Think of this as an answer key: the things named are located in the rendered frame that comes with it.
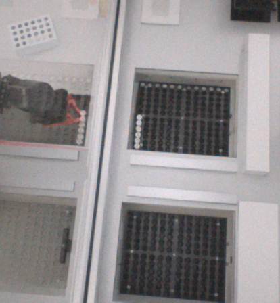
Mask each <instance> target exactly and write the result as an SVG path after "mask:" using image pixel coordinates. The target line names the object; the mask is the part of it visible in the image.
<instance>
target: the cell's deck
mask: <svg viewBox="0 0 280 303"><path fill-rule="evenodd" d="M142 3H143V0H130V1H129V12H128V19H127V25H126V38H125V44H124V63H123V69H122V81H121V88H120V99H119V106H118V117H117V125H116V136H115V143H114V155H113V162H112V173H111V179H110V198H109V204H108V216H107V223H106V235H105V241H104V248H103V260H102V266H101V279H100V285H99V297H98V303H146V302H132V301H124V300H113V298H114V285H115V278H116V264H117V257H118V244H119V237H120V224H121V217H122V204H139V205H148V206H163V207H173V208H188V209H196V210H213V211H221V212H233V255H232V283H231V303H236V301H237V236H238V218H237V204H236V205H233V204H217V203H208V202H192V201H183V200H168V199H158V198H150V197H134V196H126V191H127V185H134V186H142V187H159V188H168V189H184V190H192V191H209V192H218V193H234V194H237V203H238V201H249V202H265V203H274V204H278V269H279V303H280V22H278V21H277V10H276V11H270V23H266V22H245V21H233V20H230V8H231V0H180V6H179V24H178V26H175V25H164V24H142V23H141V10H142ZM248 34H269V172H268V173H267V174H266V175H254V174H243V173H242V162H243V88H244V51H245V40H246V38H247V36H248ZM135 73H146V74H165V75H175V76H194V77H204V78H223V79H229V78H232V79H237V86H236V115H235V157H234V158H228V157H219V156H202V155H193V154H176V153H167V152H157V151H141V150H131V149H128V142H129V129H130V122H131V109H132V101H133V89H134V81H135ZM131 154H139V155H148V156H165V157H173V158H191V159H200V160H217V161H225V162H237V173H234V172H217V171H208V170H191V169H182V168H166V167H157V166H140V165H131V164H129V162H130V155H131Z"/></svg>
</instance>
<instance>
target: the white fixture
mask: <svg viewBox="0 0 280 303"><path fill-rule="evenodd" d="M179 6H180V0H143V3H142V10H141V23H142V24H164V25H175V26H178V24H179Z"/></svg>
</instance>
